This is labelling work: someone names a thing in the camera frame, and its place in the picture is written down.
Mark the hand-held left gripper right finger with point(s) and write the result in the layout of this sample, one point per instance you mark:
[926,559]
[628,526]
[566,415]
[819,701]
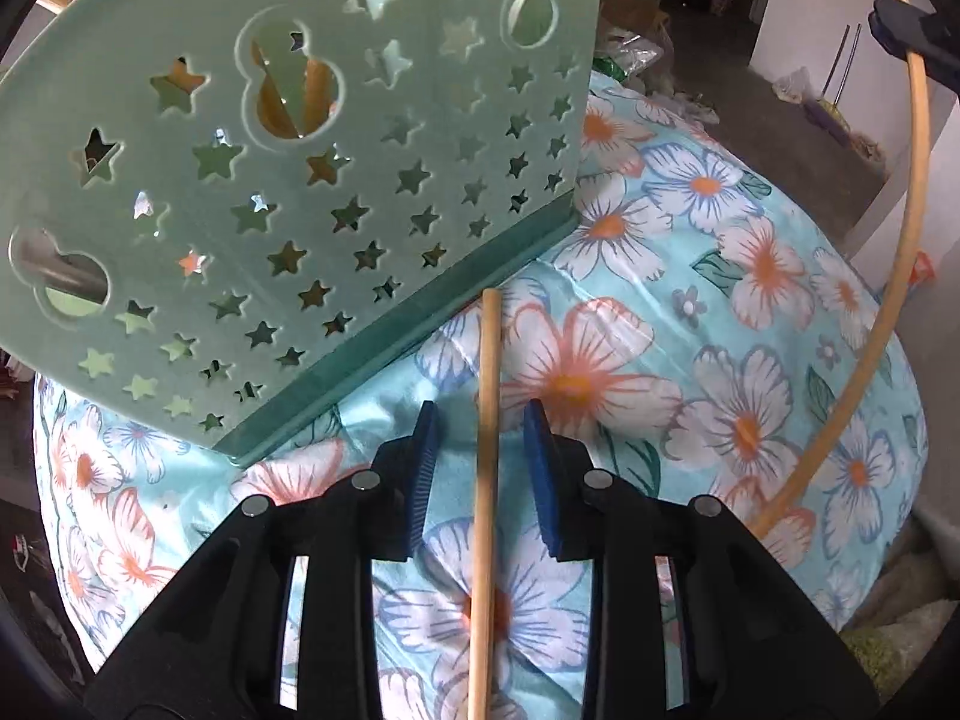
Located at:
[544,487]

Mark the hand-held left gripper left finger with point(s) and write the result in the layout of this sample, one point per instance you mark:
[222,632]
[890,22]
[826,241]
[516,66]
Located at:
[421,480]

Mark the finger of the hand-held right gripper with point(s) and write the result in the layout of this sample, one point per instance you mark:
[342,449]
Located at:
[915,34]

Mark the green star-cut utensil holder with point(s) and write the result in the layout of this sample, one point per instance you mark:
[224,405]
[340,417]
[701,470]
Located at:
[300,202]

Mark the metal spoon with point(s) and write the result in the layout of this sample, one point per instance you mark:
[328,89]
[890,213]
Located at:
[56,270]

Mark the floral blue blanket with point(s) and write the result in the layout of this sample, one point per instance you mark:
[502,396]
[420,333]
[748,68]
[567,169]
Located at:
[675,390]

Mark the cardboard box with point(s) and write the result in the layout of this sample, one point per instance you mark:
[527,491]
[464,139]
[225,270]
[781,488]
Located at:
[634,11]

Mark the clear plastic bag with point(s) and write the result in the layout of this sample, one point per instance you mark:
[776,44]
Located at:
[630,52]

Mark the green shaggy rug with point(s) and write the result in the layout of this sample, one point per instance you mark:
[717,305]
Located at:
[889,645]

